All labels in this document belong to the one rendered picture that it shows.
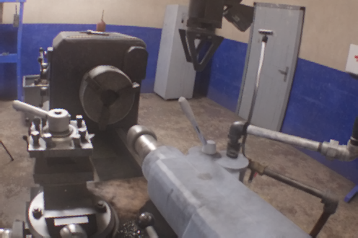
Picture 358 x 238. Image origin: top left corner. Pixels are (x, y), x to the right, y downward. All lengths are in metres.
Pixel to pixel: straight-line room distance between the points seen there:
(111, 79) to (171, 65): 3.58
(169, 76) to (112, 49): 3.46
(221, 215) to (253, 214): 0.06
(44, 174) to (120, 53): 0.83
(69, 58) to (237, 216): 1.04
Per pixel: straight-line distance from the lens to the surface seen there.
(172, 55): 4.59
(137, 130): 0.71
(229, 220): 0.40
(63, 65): 1.23
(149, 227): 0.44
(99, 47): 1.24
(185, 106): 0.52
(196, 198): 0.43
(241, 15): 0.51
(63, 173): 0.63
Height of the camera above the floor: 1.43
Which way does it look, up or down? 18 degrees down
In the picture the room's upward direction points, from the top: 9 degrees clockwise
